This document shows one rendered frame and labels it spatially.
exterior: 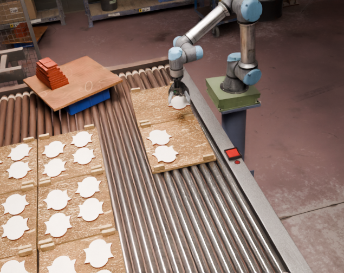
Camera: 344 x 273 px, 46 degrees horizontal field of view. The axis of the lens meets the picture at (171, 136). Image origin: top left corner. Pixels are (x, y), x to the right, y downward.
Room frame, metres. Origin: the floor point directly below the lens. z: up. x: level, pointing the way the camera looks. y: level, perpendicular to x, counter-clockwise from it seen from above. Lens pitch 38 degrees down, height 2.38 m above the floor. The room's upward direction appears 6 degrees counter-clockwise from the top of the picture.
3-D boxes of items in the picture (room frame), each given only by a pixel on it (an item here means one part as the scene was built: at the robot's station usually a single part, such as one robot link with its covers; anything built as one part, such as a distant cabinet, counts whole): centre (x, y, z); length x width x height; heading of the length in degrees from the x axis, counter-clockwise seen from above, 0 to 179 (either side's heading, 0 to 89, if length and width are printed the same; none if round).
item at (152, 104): (2.22, 0.05, 0.93); 0.41 x 0.35 x 0.02; 8
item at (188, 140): (1.81, -0.02, 0.93); 0.41 x 0.35 x 0.02; 10
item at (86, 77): (2.46, 0.64, 1.03); 0.50 x 0.50 x 0.02; 35
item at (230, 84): (2.31, -0.45, 1.01); 0.15 x 0.15 x 0.10
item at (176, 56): (2.01, -0.07, 1.35); 0.09 x 0.08 x 0.11; 111
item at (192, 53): (2.06, -0.15, 1.35); 0.11 x 0.11 x 0.08; 21
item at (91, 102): (2.41, 0.59, 0.97); 0.31 x 0.31 x 0.10; 35
